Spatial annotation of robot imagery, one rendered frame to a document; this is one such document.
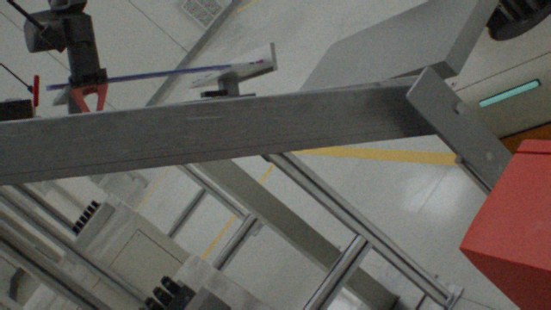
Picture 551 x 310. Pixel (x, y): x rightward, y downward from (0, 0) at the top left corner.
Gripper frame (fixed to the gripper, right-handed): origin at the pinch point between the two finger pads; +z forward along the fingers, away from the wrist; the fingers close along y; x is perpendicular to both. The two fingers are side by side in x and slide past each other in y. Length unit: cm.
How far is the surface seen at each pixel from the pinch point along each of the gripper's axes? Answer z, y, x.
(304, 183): 22.6, -9.1, 42.8
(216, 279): 31.6, 13.0, 13.8
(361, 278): 55, -28, 62
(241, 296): 31.3, 27.2, 13.7
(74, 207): 75, -439, 15
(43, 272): 27.7, -9.8, -16.1
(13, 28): -122, -751, 0
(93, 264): 45, -81, -1
